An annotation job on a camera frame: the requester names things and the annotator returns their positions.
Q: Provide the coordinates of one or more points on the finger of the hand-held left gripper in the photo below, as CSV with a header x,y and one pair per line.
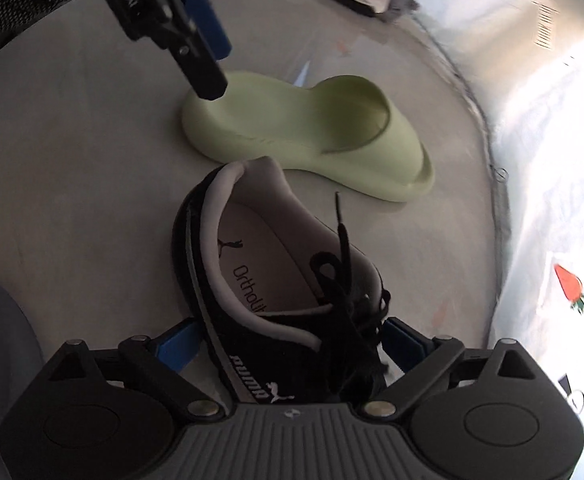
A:
x,y
206,20
201,75

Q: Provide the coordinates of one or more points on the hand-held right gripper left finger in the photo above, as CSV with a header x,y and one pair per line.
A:
x,y
176,347

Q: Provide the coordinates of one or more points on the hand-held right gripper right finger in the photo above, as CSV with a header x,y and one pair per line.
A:
x,y
404,345

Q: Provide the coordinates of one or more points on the pale green slide sandal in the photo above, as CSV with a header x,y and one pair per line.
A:
x,y
282,120

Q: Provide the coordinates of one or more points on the black suede sneaker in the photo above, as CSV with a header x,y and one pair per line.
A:
x,y
272,350

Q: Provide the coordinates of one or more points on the grey cloth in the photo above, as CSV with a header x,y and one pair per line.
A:
x,y
402,5

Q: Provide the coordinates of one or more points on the white printed sheet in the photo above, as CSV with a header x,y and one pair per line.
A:
x,y
547,135

